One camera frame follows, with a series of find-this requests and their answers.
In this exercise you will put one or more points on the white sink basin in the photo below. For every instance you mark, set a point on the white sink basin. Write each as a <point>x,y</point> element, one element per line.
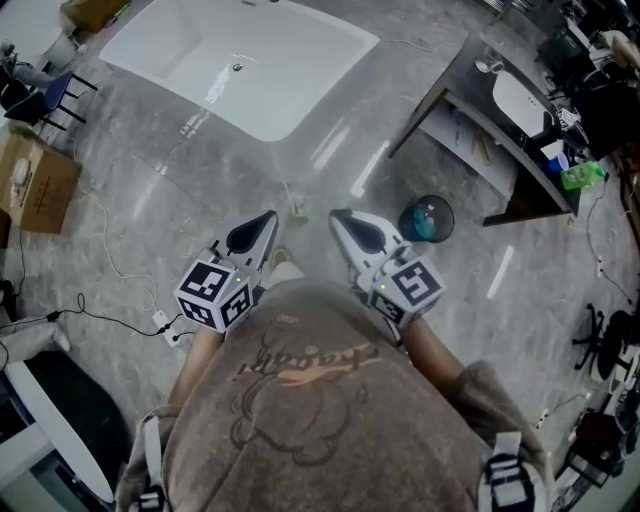
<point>517,100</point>

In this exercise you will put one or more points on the white bathtub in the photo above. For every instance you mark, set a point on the white bathtub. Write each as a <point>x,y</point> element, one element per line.
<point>240,65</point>

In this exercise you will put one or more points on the dark grey vanity cabinet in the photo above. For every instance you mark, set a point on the dark grey vanity cabinet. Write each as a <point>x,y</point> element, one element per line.
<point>530,190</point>

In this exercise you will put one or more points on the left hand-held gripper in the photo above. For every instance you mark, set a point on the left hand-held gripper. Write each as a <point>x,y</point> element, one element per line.
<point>210,290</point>

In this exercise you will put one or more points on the white table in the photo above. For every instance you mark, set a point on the white table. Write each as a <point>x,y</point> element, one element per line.
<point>55,425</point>

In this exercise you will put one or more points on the wooden sticks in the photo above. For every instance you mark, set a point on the wooden sticks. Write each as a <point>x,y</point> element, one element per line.
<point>482,146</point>

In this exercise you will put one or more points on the person's brown printed shirt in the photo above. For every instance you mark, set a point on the person's brown printed shirt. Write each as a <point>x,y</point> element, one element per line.
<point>320,400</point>

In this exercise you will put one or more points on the green bottle on vanity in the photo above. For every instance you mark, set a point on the green bottle on vanity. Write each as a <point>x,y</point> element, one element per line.
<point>581,175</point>

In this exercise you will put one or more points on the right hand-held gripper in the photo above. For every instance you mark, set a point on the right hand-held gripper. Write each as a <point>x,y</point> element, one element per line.
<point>405,285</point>

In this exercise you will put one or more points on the blue plastic cup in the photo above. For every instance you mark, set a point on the blue plastic cup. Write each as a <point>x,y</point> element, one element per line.
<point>558,162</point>

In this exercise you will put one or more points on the black sink faucet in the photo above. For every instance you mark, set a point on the black sink faucet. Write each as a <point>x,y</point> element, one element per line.
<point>540,130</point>

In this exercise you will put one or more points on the small blue tool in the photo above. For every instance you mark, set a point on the small blue tool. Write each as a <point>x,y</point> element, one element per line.
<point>457,129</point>

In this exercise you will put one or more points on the black office chair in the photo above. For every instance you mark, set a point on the black office chair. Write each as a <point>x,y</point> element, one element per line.
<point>612,345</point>

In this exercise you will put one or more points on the person's pale trousers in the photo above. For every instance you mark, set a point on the person's pale trousers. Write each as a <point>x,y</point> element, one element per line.
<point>284,276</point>

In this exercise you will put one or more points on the dark equipment cart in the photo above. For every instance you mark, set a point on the dark equipment cart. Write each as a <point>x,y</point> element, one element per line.
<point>597,445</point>

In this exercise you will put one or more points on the pale green plastic container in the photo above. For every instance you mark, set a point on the pale green plastic container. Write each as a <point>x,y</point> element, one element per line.
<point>301,213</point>

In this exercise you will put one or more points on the person's left forearm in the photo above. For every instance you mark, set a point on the person's left forearm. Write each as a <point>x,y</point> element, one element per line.
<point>197,360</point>

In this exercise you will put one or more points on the clear glass cup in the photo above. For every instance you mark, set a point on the clear glass cup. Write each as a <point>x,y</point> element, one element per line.
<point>488,60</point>

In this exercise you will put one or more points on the small white power strip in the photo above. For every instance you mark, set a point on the small white power strip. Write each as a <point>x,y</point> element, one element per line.
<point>600,266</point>

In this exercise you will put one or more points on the large cardboard box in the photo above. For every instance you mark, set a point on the large cardboard box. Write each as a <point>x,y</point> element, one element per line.
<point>42,190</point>

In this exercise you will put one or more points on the white object on box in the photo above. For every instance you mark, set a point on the white object on box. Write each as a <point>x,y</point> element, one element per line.
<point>21,171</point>

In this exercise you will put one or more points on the person's right forearm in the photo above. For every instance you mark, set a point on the person's right forearm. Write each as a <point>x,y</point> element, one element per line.
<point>432,350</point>

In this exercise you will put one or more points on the person's beige shoe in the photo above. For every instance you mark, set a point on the person's beige shoe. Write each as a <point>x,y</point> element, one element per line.
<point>281,257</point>

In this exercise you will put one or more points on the spare hand-held gripper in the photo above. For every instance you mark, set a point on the spare hand-held gripper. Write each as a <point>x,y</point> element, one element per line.
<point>568,118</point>

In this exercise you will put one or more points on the white waste bin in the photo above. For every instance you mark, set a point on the white waste bin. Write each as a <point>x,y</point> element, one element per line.
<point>63,50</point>

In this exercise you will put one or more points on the small cardboard box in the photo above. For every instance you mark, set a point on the small cardboard box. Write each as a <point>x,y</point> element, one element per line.
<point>95,12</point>

